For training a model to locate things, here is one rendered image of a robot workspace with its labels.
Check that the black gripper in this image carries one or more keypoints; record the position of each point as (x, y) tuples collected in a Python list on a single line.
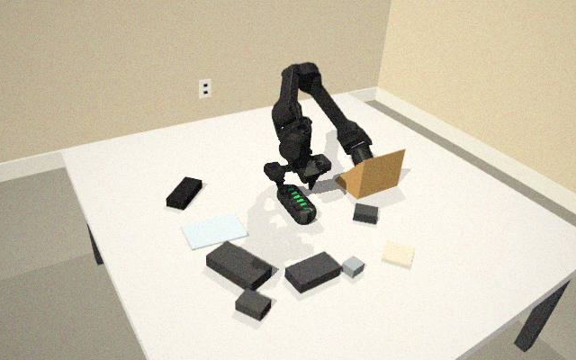
[(276, 172)]

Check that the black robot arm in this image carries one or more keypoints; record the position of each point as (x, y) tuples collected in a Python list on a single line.
[(295, 136)]

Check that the dark grey controller unit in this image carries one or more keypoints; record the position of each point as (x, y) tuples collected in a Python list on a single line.
[(297, 204)]

